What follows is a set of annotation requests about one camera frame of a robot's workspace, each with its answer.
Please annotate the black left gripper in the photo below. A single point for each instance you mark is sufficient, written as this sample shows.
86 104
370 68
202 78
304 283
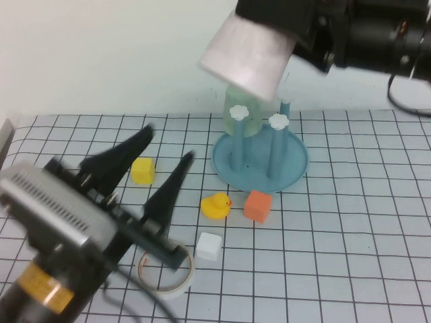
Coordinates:
161 247

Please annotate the yellow rubber duck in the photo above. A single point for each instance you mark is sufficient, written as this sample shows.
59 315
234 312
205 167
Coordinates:
215 207

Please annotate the blue cup stand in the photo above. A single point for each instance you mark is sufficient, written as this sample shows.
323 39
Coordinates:
256 178

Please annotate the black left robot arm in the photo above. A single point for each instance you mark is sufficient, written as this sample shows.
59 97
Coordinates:
33 296

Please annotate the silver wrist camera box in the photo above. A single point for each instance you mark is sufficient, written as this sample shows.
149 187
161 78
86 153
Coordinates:
50 202

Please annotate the pink cup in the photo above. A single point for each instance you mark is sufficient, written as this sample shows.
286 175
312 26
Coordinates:
246 54

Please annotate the white tape roll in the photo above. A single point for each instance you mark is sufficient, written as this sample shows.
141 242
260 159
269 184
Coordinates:
171 292

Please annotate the yellow cube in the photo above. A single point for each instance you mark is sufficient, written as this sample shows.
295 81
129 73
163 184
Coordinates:
144 171

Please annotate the white cube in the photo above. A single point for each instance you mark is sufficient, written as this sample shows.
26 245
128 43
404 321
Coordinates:
208 245

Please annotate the orange cube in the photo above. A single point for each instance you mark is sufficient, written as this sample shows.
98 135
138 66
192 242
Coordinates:
257 207

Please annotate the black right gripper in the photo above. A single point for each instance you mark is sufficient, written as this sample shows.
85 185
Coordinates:
330 33

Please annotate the green cup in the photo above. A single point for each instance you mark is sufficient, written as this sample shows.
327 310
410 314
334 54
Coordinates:
250 114

